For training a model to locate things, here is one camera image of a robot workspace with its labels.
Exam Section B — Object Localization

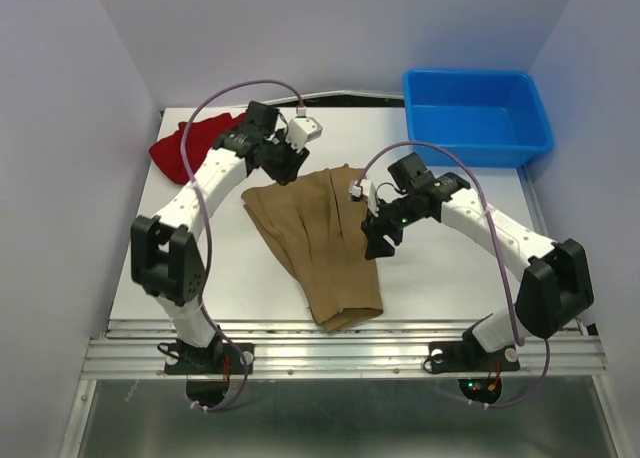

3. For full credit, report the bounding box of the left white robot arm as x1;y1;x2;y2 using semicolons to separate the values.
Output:
130;101;323;372

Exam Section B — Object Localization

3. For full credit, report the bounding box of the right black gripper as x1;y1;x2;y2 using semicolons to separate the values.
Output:
361;192;421;261

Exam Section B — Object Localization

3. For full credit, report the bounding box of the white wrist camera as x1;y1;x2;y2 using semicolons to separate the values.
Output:
348;178;379;216
285;117;323;153

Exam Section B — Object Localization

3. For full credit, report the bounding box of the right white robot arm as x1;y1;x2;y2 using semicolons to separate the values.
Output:
349;153;594;368

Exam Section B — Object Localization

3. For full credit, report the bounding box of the red skirt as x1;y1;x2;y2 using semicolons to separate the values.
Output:
148;113;245;185

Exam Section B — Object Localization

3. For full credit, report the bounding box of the blue plastic bin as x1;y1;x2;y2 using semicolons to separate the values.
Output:
403;69;554;168

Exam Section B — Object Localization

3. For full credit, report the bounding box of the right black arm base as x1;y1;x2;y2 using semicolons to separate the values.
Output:
422;339;520;374

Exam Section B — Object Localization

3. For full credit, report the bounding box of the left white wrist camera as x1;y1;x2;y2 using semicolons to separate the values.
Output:
285;117;323;153

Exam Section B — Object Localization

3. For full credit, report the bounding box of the aluminium mounting rail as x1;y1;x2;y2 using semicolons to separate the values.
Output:
79;318;609;379

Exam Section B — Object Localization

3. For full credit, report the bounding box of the tan skirt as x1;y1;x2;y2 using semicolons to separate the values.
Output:
241;164;384;333

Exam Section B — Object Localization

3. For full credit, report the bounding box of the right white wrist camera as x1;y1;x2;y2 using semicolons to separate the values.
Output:
348;178;379;216

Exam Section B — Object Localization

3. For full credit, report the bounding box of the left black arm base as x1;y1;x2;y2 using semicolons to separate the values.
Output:
156;340;255;377

